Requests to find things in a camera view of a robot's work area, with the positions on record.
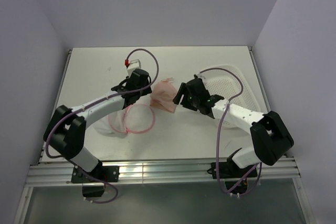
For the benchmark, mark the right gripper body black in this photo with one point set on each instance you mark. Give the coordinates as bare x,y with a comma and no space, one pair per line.
194,102

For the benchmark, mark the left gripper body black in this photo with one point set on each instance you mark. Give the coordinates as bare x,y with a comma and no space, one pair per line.
143,92

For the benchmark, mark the pink bra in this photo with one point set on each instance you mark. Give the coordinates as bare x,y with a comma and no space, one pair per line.
163,94

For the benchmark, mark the white mesh laundry bag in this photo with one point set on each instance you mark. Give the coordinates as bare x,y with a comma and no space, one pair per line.
135,119

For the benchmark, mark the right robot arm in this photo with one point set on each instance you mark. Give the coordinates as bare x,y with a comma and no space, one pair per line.
270,137

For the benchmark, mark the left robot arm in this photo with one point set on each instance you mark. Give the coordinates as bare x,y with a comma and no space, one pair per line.
65,133

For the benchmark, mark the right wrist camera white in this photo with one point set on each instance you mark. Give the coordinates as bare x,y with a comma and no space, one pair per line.
199,76

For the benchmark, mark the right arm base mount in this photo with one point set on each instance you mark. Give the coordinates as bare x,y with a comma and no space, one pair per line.
235,181

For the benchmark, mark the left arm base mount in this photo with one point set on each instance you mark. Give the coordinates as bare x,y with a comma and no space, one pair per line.
95,183

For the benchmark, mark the aluminium rail frame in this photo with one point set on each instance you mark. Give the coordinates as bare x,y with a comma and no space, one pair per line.
152,172

